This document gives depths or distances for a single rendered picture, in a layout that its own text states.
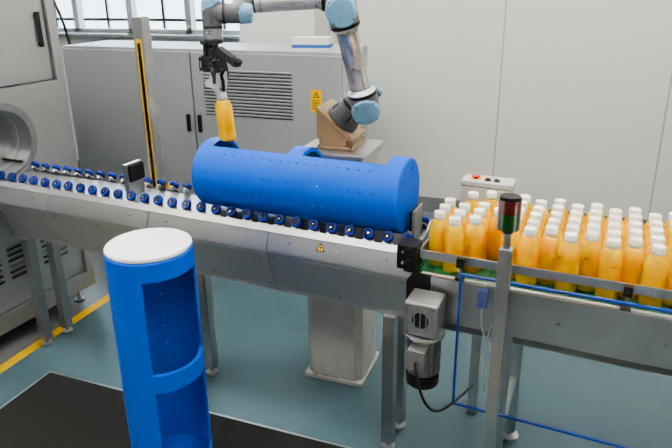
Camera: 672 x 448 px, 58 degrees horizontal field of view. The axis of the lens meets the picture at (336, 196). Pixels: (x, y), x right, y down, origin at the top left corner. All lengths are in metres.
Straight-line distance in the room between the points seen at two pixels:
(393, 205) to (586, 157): 3.00
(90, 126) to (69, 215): 1.89
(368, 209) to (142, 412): 1.03
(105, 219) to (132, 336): 0.95
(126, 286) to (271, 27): 3.35
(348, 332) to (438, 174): 2.44
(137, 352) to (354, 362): 1.23
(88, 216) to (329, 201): 1.24
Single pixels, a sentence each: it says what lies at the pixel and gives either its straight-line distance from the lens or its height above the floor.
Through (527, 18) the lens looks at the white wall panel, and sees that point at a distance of 4.82.
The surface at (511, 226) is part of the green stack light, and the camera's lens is 1.79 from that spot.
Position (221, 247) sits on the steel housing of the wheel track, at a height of 0.81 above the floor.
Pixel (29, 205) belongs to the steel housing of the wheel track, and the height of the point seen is 0.84.
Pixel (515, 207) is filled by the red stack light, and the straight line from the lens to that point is 1.78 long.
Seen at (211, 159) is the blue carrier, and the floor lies 1.18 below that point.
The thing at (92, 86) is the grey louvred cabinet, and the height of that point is 1.16.
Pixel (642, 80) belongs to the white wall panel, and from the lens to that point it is 4.88.
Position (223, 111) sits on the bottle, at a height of 1.36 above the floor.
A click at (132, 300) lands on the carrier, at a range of 2.04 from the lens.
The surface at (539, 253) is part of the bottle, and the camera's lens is 2.07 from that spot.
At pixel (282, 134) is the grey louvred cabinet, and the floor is 0.91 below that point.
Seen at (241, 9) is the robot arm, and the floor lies 1.75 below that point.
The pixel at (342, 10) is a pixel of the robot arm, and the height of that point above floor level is 1.74.
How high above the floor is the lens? 1.82
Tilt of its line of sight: 19 degrees down
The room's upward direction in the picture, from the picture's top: 1 degrees counter-clockwise
